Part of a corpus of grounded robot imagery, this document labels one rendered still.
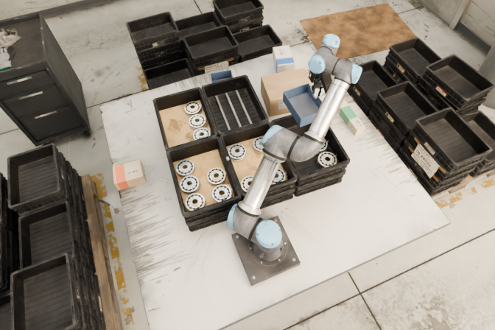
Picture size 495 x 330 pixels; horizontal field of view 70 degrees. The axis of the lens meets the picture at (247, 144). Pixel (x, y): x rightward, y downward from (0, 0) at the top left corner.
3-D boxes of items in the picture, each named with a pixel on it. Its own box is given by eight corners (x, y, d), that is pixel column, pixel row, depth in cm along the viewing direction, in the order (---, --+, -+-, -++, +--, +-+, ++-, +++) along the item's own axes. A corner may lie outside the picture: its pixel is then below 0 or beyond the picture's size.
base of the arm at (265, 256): (288, 253, 174) (289, 248, 166) (260, 267, 171) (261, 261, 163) (275, 226, 182) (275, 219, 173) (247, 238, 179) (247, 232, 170)
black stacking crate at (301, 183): (346, 172, 192) (350, 161, 183) (296, 189, 187) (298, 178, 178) (314, 119, 214) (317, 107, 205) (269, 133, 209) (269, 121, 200)
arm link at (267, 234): (272, 258, 164) (274, 250, 152) (248, 243, 168) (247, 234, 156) (285, 236, 169) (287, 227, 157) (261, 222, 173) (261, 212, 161)
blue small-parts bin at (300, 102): (325, 118, 181) (328, 109, 175) (300, 127, 178) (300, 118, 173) (307, 91, 192) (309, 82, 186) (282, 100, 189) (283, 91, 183)
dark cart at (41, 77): (96, 138, 312) (46, 60, 238) (43, 155, 303) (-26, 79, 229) (87, 93, 344) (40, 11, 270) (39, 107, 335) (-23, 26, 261)
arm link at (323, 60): (332, 65, 146) (342, 52, 152) (308, 56, 149) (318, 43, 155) (328, 80, 152) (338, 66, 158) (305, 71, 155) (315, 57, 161)
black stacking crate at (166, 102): (220, 147, 204) (218, 135, 195) (170, 162, 199) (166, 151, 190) (202, 99, 226) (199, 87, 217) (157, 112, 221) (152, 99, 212)
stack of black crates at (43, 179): (89, 220, 252) (60, 191, 215) (45, 236, 246) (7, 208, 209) (82, 175, 273) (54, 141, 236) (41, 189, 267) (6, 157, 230)
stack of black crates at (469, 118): (503, 166, 269) (521, 149, 250) (471, 179, 263) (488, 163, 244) (465, 127, 290) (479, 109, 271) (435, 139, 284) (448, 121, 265)
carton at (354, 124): (335, 109, 233) (336, 102, 228) (343, 106, 234) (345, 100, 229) (354, 135, 220) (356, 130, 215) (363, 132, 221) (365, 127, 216)
